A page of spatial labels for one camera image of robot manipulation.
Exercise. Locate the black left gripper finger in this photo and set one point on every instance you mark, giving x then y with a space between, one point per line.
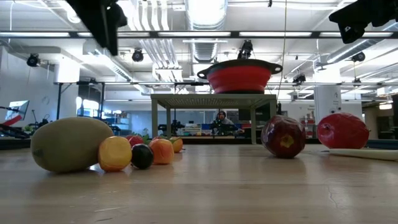
112 31
93 15

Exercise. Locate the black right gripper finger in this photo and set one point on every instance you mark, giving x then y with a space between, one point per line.
351 21
385 12

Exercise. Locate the red colander grey rim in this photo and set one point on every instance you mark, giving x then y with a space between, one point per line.
239 79

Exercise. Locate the black ceiling spotlight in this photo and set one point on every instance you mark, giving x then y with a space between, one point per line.
299 78
358 56
32 60
137 55

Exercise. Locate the white room pillar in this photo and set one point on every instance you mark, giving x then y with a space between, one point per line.
326 99

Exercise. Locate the background computer monitor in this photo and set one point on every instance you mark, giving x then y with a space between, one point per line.
18 109

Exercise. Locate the green perforated metal shelf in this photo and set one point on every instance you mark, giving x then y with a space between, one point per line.
211 101

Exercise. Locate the dark purple plum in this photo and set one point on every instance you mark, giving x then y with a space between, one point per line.
142 156

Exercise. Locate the dark red apple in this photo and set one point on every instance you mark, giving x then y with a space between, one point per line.
283 137

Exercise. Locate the person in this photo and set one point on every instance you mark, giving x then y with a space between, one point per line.
222 119

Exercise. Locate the silver ceiling duct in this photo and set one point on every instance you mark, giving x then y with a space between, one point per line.
205 12

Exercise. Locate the black overhead camera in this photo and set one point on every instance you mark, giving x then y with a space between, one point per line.
245 49

